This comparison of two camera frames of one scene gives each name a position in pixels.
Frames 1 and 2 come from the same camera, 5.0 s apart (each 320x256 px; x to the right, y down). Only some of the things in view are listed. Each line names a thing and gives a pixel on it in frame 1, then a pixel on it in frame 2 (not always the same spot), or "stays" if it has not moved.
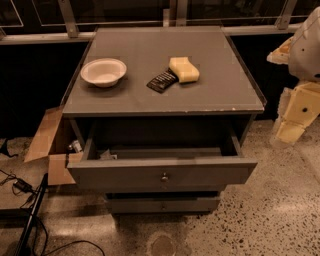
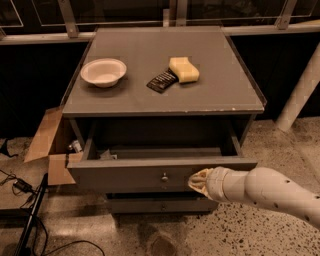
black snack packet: [164, 81] stays
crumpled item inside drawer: [107, 155] stays
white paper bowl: [103, 72] stays
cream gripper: [306, 53] to [216, 183]
